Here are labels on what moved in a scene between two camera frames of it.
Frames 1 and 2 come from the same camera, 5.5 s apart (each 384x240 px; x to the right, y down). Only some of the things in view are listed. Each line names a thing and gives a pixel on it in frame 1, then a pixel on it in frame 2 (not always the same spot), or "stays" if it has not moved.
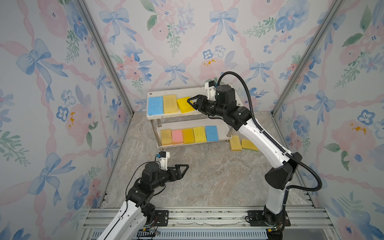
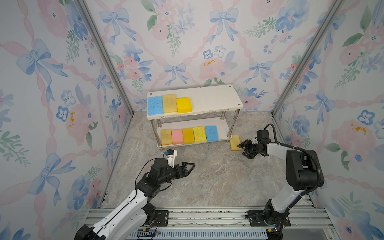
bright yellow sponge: x=185 y=107 stays
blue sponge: x=155 y=105 stays
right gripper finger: x=200 y=107 to x=250 y=154
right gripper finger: x=200 y=97 to x=245 y=144
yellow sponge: x=170 y=103 stays
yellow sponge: x=235 y=143 stays
